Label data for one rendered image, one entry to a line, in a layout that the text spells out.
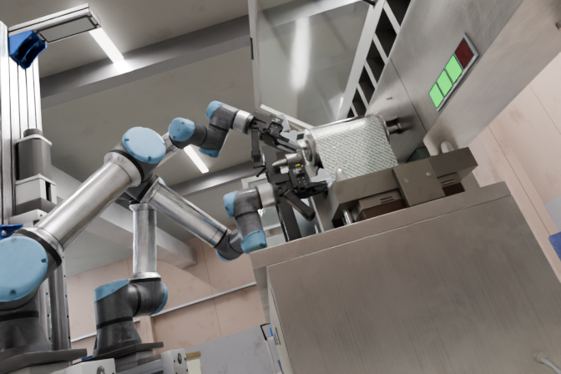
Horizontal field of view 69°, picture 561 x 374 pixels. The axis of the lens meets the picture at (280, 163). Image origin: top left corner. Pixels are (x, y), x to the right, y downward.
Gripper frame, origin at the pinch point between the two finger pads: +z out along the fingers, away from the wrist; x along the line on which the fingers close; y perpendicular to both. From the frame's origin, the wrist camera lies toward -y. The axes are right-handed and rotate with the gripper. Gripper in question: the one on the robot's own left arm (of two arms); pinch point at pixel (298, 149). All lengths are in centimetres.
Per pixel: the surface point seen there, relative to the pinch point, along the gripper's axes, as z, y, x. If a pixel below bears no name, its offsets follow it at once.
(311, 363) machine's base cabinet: 26, -60, -33
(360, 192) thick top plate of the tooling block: 23.1, -17.5, -27.1
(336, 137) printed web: 10.9, 6.1, -7.4
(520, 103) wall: 184, 308, 291
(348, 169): 18.4, -3.4, -7.4
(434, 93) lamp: 32.4, 17.3, -30.9
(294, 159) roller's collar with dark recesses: -2.7, 5.5, 20.8
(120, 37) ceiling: -281, 170, 253
